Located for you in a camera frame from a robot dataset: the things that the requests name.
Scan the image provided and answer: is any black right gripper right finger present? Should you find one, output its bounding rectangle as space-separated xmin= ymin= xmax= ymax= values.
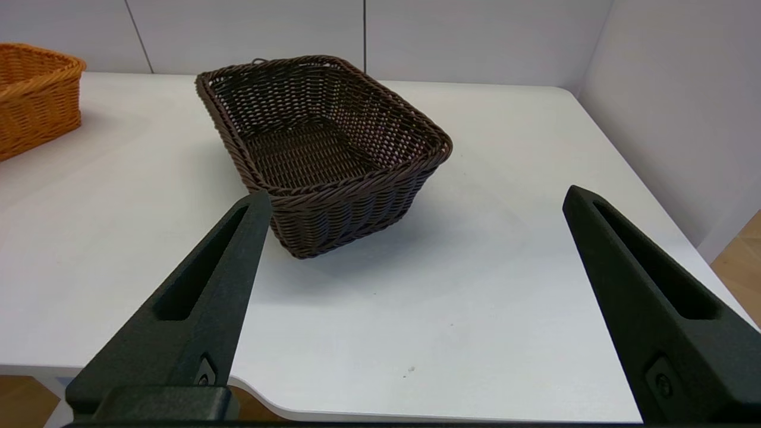
xmin=562 ymin=185 xmax=761 ymax=424

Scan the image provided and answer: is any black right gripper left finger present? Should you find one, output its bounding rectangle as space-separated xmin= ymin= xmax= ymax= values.
xmin=65 ymin=190 xmax=273 ymax=414

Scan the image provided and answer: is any dark brown wicker basket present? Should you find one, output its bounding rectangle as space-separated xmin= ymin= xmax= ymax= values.
xmin=195 ymin=55 xmax=454 ymax=260

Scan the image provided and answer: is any orange wicker basket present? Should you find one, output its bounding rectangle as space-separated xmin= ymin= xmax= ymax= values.
xmin=0 ymin=43 xmax=87 ymax=162

